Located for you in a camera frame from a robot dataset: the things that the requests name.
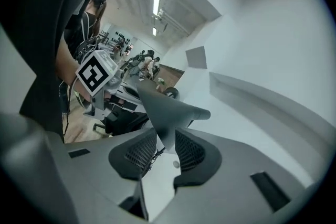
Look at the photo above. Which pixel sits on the black round object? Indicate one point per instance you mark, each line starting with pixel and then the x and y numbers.
pixel 171 93

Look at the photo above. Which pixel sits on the person's left forearm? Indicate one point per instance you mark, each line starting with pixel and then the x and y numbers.
pixel 67 65

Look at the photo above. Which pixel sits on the long ceiling light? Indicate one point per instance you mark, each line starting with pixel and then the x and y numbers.
pixel 156 4

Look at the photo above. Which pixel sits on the black office chair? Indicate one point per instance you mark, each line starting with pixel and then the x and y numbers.
pixel 123 123

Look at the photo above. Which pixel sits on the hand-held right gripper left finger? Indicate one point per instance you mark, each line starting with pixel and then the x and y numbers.
pixel 131 154

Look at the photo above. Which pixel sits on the person's black shirt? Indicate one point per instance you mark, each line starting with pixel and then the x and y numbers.
pixel 85 26

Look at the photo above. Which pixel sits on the short ceiling light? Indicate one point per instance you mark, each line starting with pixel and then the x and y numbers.
pixel 154 31

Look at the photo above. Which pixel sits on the small green plant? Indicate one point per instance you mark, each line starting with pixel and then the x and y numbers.
pixel 160 81

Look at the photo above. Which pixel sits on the grey wall panel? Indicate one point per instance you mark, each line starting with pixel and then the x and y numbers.
pixel 196 57

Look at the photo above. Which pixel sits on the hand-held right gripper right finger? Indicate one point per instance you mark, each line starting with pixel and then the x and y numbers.
pixel 194 157

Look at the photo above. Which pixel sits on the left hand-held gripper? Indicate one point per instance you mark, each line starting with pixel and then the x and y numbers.
pixel 92 74

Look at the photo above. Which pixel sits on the white ceiling pipes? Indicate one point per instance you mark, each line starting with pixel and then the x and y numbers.
pixel 168 18

